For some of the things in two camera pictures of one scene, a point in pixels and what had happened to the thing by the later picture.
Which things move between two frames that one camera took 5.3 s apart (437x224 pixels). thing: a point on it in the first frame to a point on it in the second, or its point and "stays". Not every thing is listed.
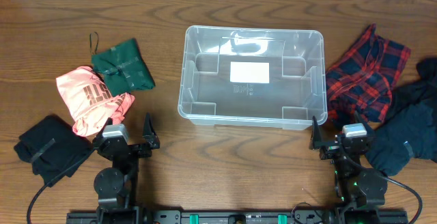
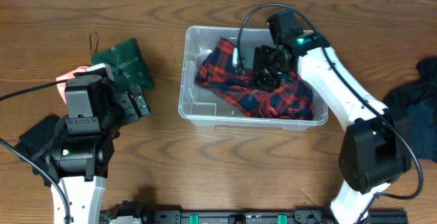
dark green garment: (123, 67) stays
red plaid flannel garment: (360, 82) to (291, 99)
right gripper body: (331, 151) to (276, 65)
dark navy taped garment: (411, 133) stays
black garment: (409, 95) stays
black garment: (54, 148) stays
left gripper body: (133, 149) to (129, 102)
